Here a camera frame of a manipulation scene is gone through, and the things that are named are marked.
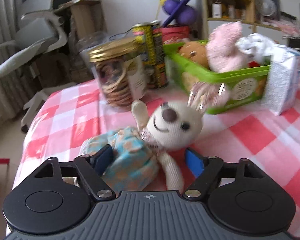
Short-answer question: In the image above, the gold lid cookie jar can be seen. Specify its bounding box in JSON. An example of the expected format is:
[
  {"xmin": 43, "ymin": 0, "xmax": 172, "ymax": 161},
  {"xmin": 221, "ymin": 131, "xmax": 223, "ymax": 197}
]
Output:
[{"xmin": 89, "ymin": 37, "xmax": 147, "ymax": 111}]

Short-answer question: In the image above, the red lays chip bucket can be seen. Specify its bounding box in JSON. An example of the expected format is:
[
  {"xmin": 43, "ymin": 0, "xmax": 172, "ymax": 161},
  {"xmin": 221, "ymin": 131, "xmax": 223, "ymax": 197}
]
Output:
[{"xmin": 154, "ymin": 25, "xmax": 190, "ymax": 44}]

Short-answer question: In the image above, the blue white milk carton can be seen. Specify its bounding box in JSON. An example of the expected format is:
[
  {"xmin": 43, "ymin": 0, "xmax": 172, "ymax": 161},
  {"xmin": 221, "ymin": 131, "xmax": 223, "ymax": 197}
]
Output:
[{"xmin": 261, "ymin": 45, "xmax": 300, "ymax": 115}]

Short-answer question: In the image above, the green plastic bin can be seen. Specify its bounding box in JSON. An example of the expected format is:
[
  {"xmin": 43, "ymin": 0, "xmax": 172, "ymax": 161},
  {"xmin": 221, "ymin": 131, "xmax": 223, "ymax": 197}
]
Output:
[{"xmin": 163, "ymin": 42, "xmax": 269, "ymax": 114}]

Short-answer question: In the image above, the grey white office chair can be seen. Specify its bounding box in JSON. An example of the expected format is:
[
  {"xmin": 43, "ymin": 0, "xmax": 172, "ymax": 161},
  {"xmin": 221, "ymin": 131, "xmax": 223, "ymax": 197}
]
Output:
[{"xmin": 0, "ymin": 0, "xmax": 73, "ymax": 133}]

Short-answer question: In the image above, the wooden white drawer cabinet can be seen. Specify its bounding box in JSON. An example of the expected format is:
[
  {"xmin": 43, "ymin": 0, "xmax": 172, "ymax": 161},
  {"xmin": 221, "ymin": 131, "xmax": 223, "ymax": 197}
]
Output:
[{"xmin": 201, "ymin": 0, "xmax": 300, "ymax": 41}]

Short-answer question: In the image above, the yellow green tall can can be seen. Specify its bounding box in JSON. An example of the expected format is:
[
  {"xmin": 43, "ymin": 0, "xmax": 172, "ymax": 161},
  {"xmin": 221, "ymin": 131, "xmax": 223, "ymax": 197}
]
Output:
[{"xmin": 132, "ymin": 20, "xmax": 168, "ymax": 89}]

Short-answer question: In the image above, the brown round plush toy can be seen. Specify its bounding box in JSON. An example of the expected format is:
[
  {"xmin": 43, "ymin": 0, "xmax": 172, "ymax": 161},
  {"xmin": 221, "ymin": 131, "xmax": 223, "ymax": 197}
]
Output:
[{"xmin": 179, "ymin": 41, "xmax": 209, "ymax": 69}]

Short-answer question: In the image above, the white desk fan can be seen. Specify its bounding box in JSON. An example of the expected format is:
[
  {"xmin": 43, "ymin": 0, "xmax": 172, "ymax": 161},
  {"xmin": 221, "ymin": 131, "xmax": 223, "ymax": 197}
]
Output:
[{"xmin": 255, "ymin": 0, "xmax": 277, "ymax": 17}]

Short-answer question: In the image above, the pink plush bunny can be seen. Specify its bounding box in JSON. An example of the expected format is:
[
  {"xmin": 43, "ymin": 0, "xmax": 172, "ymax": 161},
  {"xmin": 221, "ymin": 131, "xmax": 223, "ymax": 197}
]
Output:
[{"xmin": 205, "ymin": 21, "xmax": 248, "ymax": 73}]

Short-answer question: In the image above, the white bear blue dress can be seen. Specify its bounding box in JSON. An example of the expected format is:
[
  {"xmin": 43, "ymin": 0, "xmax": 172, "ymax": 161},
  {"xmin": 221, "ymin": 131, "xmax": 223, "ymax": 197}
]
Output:
[{"xmin": 79, "ymin": 81, "xmax": 231, "ymax": 196}]

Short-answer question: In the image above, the pink checkered tablecloth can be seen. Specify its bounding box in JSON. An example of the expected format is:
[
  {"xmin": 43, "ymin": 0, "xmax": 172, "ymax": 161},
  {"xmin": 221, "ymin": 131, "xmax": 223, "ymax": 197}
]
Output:
[{"xmin": 6, "ymin": 76, "xmax": 300, "ymax": 239}]

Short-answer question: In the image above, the grey curtain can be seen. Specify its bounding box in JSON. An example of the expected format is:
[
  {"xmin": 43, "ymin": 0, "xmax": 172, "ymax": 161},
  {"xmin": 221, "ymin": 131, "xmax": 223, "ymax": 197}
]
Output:
[{"xmin": 0, "ymin": 0, "xmax": 25, "ymax": 119}]

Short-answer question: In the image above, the wooden desk shelf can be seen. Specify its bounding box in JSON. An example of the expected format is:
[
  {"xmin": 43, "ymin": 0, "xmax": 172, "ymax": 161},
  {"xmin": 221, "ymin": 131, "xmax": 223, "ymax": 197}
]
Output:
[{"xmin": 52, "ymin": 0, "xmax": 106, "ymax": 40}]

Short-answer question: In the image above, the purple hopper ball toy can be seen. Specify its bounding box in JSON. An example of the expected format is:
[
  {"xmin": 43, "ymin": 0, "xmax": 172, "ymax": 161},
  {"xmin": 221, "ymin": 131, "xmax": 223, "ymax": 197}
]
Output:
[{"xmin": 160, "ymin": 0, "xmax": 198, "ymax": 28}]

